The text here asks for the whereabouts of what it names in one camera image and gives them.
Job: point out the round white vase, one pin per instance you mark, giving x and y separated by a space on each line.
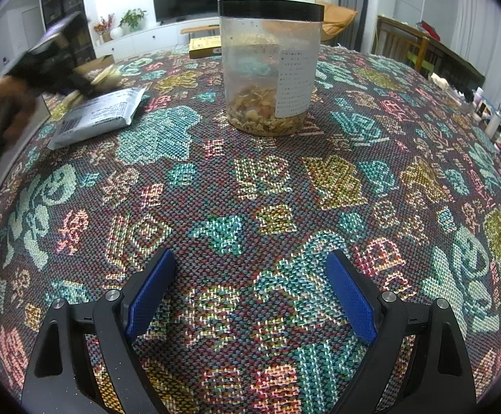
116 32

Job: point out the white sheer curtain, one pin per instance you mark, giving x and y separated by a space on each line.
483 21

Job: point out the clear plastic jar black lid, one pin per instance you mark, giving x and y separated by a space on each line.
254 73

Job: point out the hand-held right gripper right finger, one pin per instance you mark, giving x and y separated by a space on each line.
351 297

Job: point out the grey curtain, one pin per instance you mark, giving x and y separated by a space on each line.
362 4

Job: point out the patterned woven blanket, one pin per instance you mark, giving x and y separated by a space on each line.
241 181

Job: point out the small wooden bench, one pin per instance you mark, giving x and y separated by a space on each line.
198 29

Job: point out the red flower bouquet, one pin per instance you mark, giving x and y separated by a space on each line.
105 23

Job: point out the black flat television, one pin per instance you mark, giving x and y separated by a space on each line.
188 0

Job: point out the dark wooden bench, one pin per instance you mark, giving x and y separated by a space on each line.
448 60

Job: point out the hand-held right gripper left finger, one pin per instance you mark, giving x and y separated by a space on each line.
151 293

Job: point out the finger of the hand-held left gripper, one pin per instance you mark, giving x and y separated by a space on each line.
82 84

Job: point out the grey printed packet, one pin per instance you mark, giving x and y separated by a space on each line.
99 114

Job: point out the person's left hand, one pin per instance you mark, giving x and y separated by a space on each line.
15 112

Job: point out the yellow rolled bundle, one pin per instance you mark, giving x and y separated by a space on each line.
106 76

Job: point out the small red cloth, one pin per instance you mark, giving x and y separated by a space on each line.
430 30

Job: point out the yellow flat box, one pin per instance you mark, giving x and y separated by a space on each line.
203 47

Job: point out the cardboard box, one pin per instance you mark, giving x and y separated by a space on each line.
99 61

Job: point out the row of small bottles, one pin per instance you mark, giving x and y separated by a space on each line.
496 125

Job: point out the bushy green potted plant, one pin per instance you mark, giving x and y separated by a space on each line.
132 17

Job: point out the white low television cabinet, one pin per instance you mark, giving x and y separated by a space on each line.
155 36

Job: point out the yellow lounge chair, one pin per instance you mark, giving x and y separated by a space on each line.
338 17

